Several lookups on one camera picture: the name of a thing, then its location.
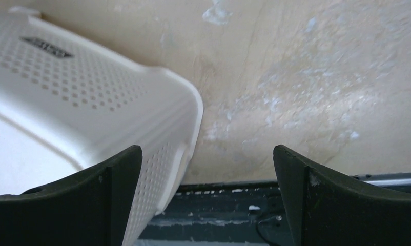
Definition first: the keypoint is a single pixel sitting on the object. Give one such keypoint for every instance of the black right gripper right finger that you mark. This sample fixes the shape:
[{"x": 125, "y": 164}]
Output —
[{"x": 326, "y": 207}]

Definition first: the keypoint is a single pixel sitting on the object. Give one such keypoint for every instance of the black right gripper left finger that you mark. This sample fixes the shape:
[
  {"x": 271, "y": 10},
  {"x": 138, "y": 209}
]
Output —
[{"x": 90, "y": 207}]

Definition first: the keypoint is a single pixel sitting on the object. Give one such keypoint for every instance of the cream perforated laundry basket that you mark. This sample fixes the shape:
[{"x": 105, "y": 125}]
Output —
[{"x": 67, "y": 104}]

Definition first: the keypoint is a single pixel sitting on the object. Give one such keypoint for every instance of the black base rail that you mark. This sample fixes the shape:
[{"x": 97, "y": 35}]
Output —
[{"x": 227, "y": 212}]

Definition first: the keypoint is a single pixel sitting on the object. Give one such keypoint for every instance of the aluminium extrusion frame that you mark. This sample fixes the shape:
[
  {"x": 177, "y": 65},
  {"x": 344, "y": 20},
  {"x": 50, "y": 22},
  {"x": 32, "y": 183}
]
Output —
[{"x": 386, "y": 180}]

